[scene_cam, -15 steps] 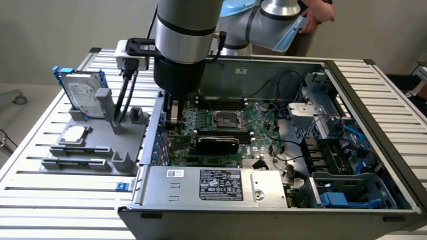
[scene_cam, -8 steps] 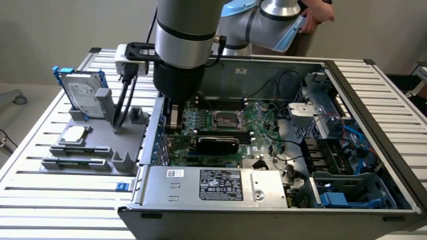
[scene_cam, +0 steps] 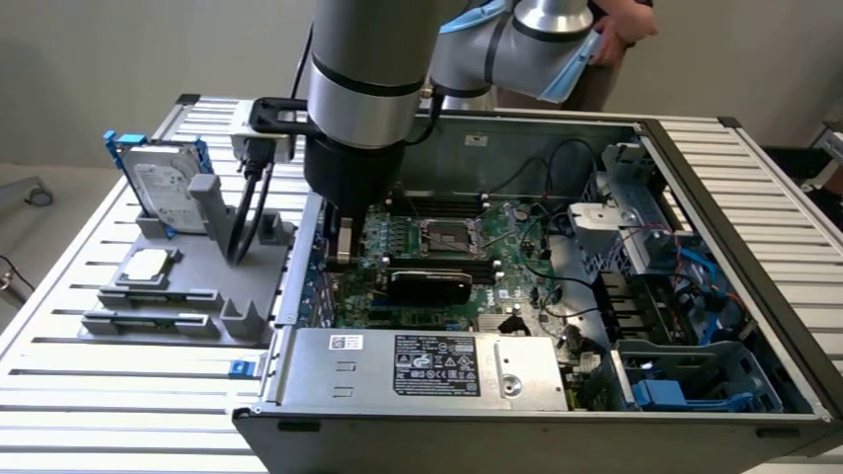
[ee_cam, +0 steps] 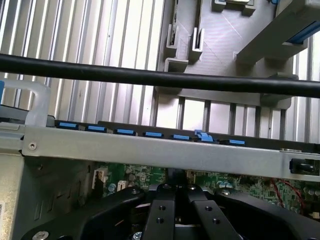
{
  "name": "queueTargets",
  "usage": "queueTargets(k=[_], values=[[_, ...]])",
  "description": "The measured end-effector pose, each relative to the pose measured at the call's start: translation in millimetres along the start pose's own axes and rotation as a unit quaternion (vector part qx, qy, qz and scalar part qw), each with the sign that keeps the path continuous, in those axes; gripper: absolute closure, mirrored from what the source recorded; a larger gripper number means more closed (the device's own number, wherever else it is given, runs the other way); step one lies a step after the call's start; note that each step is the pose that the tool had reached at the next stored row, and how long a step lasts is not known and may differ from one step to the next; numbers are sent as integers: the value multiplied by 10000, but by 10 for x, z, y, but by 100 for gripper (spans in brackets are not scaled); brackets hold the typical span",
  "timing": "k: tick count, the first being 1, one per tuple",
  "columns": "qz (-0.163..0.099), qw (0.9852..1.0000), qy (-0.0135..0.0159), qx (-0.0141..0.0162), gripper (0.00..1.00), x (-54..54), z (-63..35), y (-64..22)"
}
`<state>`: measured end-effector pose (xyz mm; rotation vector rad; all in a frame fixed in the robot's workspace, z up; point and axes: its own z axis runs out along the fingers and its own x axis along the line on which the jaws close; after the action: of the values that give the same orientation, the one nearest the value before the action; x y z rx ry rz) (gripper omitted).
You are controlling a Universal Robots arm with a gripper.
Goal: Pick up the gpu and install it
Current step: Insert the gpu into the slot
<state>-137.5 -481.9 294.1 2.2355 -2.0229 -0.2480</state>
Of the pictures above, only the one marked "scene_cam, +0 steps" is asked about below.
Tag hard disk in blue carrier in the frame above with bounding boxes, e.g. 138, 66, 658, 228
103, 129, 214, 239

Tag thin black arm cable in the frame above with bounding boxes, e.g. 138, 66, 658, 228
289, 19, 319, 101

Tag green RAM stick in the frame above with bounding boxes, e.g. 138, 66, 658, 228
82, 312, 214, 333

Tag red thin wire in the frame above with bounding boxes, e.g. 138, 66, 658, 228
618, 224, 753, 327

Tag grey parts rack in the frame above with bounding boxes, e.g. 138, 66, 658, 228
77, 175, 299, 348

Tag silver CPU chip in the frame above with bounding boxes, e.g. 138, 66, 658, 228
121, 248, 185, 286

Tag person's bare hand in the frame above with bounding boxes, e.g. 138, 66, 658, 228
590, 4, 662, 67

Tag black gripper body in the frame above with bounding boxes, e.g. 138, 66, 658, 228
303, 132, 407, 219

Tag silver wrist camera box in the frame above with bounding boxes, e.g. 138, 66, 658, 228
230, 96, 311, 162

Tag long black wire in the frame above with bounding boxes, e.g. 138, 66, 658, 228
485, 139, 596, 199

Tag black open PC case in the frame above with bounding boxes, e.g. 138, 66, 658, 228
233, 108, 843, 474

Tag silver power supply unit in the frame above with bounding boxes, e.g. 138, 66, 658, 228
262, 327, 573, 414

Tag disk bay with blue latch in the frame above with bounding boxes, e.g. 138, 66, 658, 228
610, 339, 793, 414

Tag black graphics card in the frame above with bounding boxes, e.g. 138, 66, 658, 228
385, 269, 475, 321

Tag blue flat wire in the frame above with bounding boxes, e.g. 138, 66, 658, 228
677, 245, 734, 343

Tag silver metal disk cage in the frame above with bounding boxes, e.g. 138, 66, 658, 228
568, 141, 701, 278

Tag black camera cable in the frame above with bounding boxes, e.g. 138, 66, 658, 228
227, 147, 275, 269

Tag CPU socket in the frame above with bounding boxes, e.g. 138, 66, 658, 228
419, 215, 490, 259

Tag green motherboard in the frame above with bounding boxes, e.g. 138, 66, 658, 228
299, 196, 616, 412

